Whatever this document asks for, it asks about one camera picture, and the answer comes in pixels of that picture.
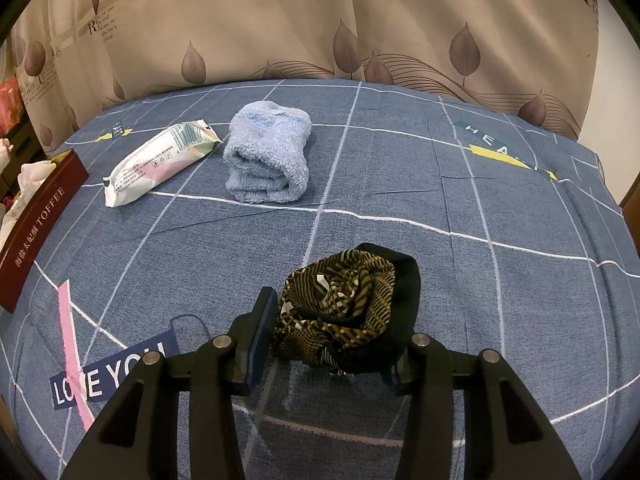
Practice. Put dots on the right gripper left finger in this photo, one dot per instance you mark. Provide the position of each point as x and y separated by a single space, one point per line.
135 436

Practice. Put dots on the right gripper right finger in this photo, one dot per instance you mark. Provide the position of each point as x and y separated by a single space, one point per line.
506 433

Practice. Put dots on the black gold patterned scarf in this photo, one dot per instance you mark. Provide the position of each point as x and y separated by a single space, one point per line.
349 313

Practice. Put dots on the red gold toffee tin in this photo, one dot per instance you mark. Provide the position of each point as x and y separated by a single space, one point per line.
36 222

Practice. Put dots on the wet wipes pack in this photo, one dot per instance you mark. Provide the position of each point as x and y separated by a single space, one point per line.
157 160

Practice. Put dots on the white socks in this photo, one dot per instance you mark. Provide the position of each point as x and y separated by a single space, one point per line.
29 181

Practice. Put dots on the light blue towel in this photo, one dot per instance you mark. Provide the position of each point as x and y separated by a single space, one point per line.
265 153

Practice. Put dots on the blue checked bed sheet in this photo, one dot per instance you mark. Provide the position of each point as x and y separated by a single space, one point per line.
520 246

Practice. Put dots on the red plastic bag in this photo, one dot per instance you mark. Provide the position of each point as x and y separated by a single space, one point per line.
11 105

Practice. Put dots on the beige leaf print curtain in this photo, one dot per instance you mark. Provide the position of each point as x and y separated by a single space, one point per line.
534 59

